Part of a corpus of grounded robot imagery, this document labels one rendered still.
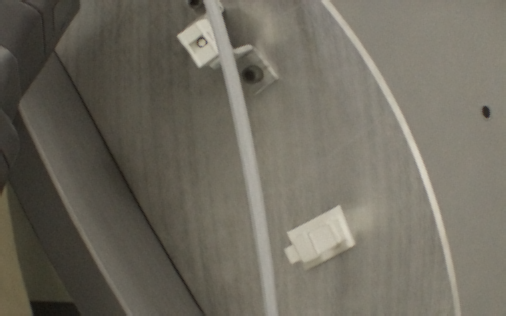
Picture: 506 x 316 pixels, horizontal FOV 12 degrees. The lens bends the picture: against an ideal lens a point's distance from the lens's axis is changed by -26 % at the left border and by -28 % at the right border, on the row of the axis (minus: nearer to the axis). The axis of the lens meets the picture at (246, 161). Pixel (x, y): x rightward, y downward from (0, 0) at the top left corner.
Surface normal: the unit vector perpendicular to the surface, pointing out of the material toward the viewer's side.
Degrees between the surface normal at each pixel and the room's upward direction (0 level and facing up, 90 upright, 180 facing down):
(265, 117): 90
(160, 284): 67
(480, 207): 90
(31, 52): 123
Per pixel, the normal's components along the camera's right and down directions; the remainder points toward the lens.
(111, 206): 0.72, -0.48
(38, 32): 0.85, 0.50
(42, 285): 0.20, 0.15
